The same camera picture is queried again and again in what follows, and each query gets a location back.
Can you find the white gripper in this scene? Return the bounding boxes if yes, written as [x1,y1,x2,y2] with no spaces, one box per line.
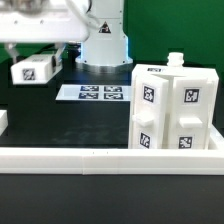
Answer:
[0,0,90,66]

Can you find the white cabinet top block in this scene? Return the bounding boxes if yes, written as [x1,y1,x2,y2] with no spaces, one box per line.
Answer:
[11,54,62,85]

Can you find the white cabinet body box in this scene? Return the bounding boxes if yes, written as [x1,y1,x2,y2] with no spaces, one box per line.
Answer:
[128,52,219,149]

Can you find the white cabinet door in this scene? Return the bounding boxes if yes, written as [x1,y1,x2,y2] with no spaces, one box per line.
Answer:
[168,77,209,149]
[130,74,169,149]

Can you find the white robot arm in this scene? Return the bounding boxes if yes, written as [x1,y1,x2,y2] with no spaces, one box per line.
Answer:
[0,0,132,70]

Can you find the white marker sheet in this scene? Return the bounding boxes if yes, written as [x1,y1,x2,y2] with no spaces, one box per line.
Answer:
[56,84,131,102]

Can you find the white L-shaped fence frame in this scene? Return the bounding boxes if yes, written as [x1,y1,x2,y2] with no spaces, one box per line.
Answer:
[0,110,224,176]

